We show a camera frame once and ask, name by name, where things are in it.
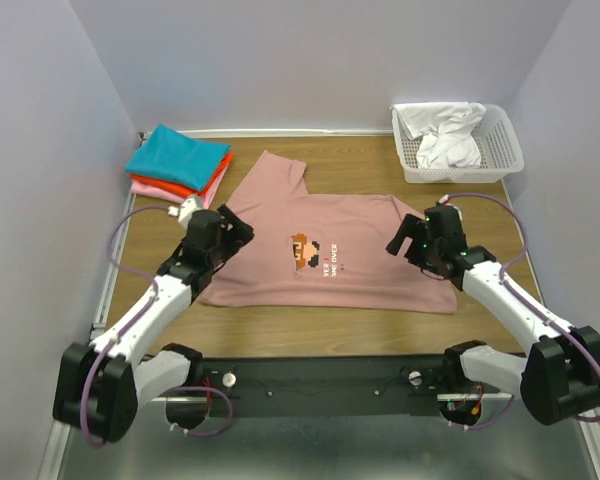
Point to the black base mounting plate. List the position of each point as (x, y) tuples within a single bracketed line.
[(338, 386)]

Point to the white crumpled t-shirt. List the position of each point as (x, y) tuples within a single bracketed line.
[(444, 130)]

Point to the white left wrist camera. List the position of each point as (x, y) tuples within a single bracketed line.
[(183, 212)]

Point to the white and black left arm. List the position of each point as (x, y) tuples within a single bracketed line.
[(102, 384)]

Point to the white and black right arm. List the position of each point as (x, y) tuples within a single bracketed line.
[(558, 376)]

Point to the white perforated plastic basket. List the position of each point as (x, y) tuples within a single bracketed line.
[(496, 140)]

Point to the folded orange t-shirt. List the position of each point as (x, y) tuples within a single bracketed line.
[(222, 167)]

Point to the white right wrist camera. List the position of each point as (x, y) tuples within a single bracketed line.
[(446, 200)]

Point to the folded light pink t-shirt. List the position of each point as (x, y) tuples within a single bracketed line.
[(173, 192)]

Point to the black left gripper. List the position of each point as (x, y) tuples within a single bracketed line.
[(231, 232)]

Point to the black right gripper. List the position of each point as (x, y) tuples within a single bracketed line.
[(412, 242)]

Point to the folded teal t-shirt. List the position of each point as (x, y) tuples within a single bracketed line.
[(173, 157)]

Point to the dusty pink t-shirt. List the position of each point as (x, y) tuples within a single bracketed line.
[(319, 250)]

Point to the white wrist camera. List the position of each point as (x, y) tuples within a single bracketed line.
[(446, 200), (183, 212)]

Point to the aluminium left side rail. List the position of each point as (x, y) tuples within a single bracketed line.
[(102, 311)]

